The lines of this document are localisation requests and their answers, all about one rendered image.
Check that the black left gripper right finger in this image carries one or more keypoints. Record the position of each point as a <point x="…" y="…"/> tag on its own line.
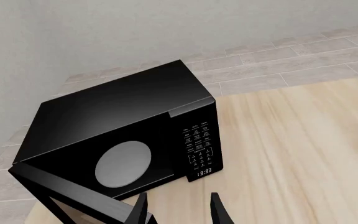
<point x="218" y="211"/>

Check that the black microwave oven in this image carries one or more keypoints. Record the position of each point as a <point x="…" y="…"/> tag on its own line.
<point x="117" y="130"/>

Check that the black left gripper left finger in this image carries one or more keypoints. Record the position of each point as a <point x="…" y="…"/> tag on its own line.
<point x="142" y="210"/>

